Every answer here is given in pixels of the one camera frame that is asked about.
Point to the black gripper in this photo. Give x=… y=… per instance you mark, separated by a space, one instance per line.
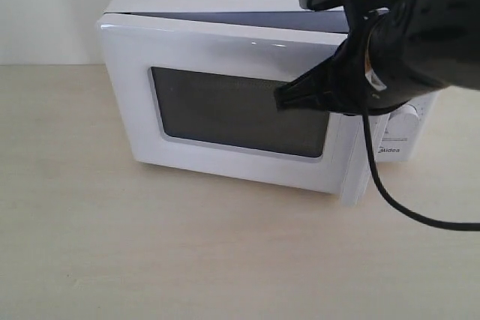
x=348 y=67

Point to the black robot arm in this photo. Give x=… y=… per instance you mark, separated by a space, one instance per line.
x=395 y=50

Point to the white microwave oven body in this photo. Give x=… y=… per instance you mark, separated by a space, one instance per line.
x=285 y=14

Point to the lower white timer knob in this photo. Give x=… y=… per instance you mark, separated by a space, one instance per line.
x=403 y=120

